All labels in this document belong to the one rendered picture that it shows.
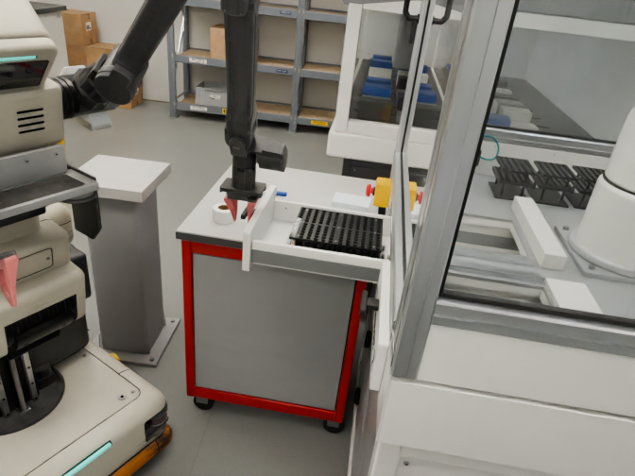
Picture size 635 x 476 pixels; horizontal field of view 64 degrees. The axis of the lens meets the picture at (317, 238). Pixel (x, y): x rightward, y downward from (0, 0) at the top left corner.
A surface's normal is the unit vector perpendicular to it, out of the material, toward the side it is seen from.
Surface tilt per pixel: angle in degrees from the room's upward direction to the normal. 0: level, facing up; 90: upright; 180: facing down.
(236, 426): 0
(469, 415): 90
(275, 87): 90
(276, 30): 90
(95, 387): 0
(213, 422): 0
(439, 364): 90
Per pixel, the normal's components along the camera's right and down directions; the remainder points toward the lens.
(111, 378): 0.10, -0.87
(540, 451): -0.14, 0.47
